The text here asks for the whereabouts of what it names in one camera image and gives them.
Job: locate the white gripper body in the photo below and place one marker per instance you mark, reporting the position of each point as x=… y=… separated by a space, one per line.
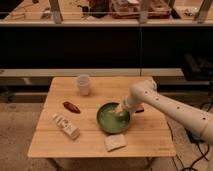
x=122 y=108

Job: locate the light wooden table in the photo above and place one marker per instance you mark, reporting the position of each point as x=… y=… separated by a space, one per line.
x=148 y=135

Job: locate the brown tray on shelf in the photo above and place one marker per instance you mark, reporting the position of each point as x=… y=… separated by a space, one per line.
x=132 y=8

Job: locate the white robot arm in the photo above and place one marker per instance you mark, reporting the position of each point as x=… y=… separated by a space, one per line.
x=197 y=121

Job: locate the reddish brown oblong object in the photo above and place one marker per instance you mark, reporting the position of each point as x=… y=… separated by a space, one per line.
x=71 y=107

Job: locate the green ceramic bowl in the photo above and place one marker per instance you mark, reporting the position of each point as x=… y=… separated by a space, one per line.
x=109 y=122

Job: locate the translucent plastic cup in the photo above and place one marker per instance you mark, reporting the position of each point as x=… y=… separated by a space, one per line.
x=83 y=84

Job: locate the black box on floor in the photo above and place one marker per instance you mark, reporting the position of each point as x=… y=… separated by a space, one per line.
x=193 y=138

